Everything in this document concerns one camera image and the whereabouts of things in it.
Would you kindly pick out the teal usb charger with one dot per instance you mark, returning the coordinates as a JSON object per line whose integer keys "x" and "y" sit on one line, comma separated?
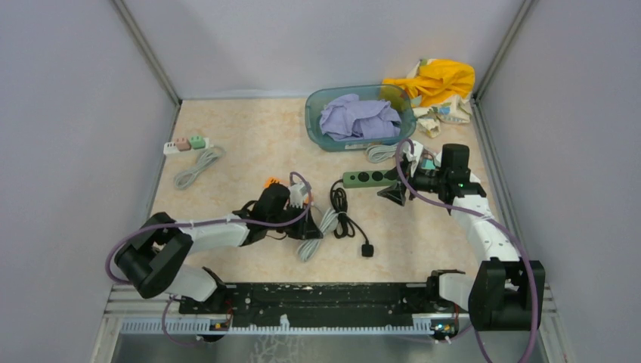
{"x": 428, "y": 164}

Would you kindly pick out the green power strip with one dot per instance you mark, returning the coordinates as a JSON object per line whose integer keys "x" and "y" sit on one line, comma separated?
{"x": 367, "y": 179}

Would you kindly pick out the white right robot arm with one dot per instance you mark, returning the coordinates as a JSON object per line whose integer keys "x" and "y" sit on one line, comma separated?
{"x": 506, "y": 293}

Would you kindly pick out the white patterned cloth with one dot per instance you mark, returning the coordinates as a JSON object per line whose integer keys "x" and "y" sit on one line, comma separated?
{"x": 455, "y": 110}

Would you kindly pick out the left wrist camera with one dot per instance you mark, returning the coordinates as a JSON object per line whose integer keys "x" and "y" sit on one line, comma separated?
{"x": 299, "y": 195}

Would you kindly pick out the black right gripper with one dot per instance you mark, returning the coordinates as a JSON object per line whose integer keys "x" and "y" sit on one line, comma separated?
{"x": 394, "y": 193}

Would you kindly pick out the teal plastic basin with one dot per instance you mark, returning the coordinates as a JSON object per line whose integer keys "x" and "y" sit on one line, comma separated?
{"x": 317, "y": 101}

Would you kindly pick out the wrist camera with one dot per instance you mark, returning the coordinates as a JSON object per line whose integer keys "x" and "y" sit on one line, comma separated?
{"x": 299, "y": 195}
{"x": 413, "y": 152}

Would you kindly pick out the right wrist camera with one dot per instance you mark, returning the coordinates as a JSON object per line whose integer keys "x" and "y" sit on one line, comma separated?
{"x": 413, "y": 152}

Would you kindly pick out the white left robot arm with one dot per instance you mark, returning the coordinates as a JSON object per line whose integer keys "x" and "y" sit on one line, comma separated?
{"x": 153, "y": 258}

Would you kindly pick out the green charger on white strip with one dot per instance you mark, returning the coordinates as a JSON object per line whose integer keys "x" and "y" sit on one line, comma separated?
{"x": 197, "y": 142}

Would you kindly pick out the yellow cloth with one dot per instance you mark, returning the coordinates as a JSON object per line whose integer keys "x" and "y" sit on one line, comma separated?
{"x": 433, "y": 81}

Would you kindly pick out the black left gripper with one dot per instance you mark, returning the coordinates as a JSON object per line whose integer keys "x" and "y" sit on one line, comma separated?
{"x": 306, "y": 229}

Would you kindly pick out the pink charger on white strip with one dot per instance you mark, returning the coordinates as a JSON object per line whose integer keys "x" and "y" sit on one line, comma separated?
{"x": 182, "y": 144}

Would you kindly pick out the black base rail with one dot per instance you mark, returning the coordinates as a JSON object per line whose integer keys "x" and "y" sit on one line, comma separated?
{"x": 342, "y": 307}

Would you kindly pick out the purple cloth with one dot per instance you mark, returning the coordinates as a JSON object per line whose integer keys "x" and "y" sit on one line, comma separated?
{"x": 348, "y": 118}

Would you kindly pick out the orange power strip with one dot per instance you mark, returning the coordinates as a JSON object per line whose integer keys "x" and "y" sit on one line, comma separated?
{"x": 272, "y": 181}

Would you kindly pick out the small white power strip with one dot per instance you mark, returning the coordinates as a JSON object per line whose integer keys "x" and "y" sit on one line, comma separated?
{"x": 170, "y": 149}

